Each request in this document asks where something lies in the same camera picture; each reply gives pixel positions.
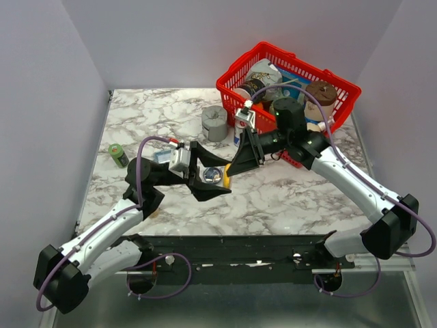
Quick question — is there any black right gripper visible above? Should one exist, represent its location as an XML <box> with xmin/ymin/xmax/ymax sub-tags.
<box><xmin>226</xmin><ymin>126</ymin><xmax>290</xmax><ymax>176</ymax></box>

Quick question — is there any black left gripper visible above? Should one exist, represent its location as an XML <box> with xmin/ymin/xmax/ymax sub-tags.
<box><xmin>154</xmin><ymin>141</ymin><xmax>231</xmax><ymax>202</ymax></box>

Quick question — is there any round yellow pill container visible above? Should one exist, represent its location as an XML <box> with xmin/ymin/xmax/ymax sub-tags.
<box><xmin>223</xmin><ymin>163</ymin><xmax>231</xmax><ymax>189</ymax></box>

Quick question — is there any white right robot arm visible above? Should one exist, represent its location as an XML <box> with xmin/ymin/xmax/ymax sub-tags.
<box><xmin>227</xmin><ymin>98</ymin><xmax>419</xmax><ymax>268</ymax></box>

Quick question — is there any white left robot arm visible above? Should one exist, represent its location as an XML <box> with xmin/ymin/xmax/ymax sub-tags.
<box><xmin>33</xmin><ymin>137</ymin><xmax>230</xmax><ymax>314</ymax></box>

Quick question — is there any round dark blue pill container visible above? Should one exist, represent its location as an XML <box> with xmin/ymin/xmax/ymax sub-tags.
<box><xmin>202</xmin><ymin>167</ymin><xmax>223</xmax><ymax>185</ymax></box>

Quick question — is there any rectangular light blue pill box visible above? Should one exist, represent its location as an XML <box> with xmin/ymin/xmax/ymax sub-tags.
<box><xmin>154</xmin><ymin>149</ymin><xmax>172</xmax><ymax>164</ymax></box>

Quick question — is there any grey wrapped toilet paper roll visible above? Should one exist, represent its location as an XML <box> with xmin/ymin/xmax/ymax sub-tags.
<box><xmin>201</xmin><ymin>105</ymin><xmax>227</xmax><ymax>142</ymax></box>

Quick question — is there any green speckled ball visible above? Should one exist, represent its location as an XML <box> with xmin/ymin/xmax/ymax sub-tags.
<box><xmin>262</xmin><ymin>100</ymin><xmax>274</xmax><ymax>115</ymax></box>

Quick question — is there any black cup with white rim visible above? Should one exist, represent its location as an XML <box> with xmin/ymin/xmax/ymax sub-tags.
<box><xmin>234</xmin><ymin>79</ymin><xmax>266</xmax><ymax>103</ymax></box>

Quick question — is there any cream round bottle with pump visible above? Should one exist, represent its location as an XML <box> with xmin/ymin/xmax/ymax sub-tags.
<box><xmin>305</xmin><ymin>116</ymin><xmax>335</xmax><ymax>132</ymax></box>

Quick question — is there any red plastic shopping basket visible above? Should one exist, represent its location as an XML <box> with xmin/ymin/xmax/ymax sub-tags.
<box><xmin>215</xmin><ymin>41</ymin><xmax>363</xmax><ymax>169</ymax></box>

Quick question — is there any blue box in basket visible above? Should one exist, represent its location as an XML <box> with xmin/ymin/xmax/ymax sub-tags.
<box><xmin>278</xmin><ymin>68</ymin><xmax>311</xmax><ymax>105</ymax></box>

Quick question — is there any grey patterned snack bag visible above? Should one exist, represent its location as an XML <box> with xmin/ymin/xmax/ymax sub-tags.
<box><xmin>245</xmin><ymin>58</ymin><xmax>282</xmax><ymax>87</ymax></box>

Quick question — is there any green lidded dark jar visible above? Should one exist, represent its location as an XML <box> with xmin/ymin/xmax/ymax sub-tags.
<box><xmin>108</xmin><ymin>143</ymin><xmax>129</xmax><ymax>168</ymax></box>

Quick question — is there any brown lidded paper cup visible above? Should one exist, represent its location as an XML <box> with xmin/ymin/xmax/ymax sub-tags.
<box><xmin>305</xmin><ymin>81</ymin><xmax>337</xmax><ymax>122</ymax></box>

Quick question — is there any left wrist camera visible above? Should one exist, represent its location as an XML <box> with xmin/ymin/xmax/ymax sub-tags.
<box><xmin>169</xmin><ymin>148</ymin><xmax>191</xmax><ymax>173</ymax></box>

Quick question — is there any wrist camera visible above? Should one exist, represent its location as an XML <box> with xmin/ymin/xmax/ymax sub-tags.
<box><xmin>235</xmin><ymin>107</ymin><xmax>256</xmax><ymax>128</ymax></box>
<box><xmin>169</xmin><ymin>148</ymin><xmax>191</xmax><ymax>173</ymax></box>

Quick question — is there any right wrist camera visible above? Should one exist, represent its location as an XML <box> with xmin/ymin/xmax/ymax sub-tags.
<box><xmin>235</xmin><ymin>107</ymin><xmax>256</xmax><ymax>128</ymax></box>

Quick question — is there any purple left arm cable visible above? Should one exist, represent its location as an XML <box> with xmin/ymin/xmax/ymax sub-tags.
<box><xmin>36</xmin><ymin>136</ymin><xmax>193</xmax><ymax>312</ymax></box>

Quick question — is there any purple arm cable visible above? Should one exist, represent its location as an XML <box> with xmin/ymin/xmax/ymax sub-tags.
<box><xmin>36</xmin><ymin>136</ymin><xmax>193</xmax><ymax>312</ymax></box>
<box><xmin>244</xmin><ymin>84</ymin><xmax>434</xmax><ymax>299</ymax></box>

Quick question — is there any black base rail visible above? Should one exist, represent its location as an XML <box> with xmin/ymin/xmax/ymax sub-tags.
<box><xmin>70</xmin><ymin>234</ymin><xmax>376</xmax><ymax>286</ymax></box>

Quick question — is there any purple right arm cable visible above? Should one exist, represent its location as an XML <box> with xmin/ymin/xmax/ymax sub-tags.
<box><xmin>244</xmin><ymin>84</ymin><xmax>434</xmax><ymax>299</ymax></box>

